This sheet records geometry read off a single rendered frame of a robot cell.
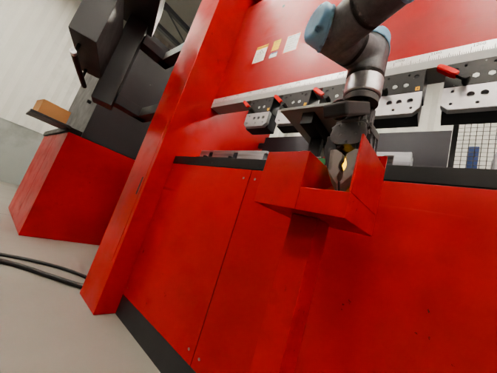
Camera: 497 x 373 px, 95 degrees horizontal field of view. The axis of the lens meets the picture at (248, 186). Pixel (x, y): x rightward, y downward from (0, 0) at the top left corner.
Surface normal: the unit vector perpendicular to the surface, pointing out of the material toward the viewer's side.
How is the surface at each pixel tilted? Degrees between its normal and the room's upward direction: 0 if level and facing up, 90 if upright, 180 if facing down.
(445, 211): 90
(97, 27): 90
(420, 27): 90
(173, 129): 90
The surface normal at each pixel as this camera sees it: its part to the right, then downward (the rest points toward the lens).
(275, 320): -0.64, -0.33
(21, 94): 0.64, 0.05
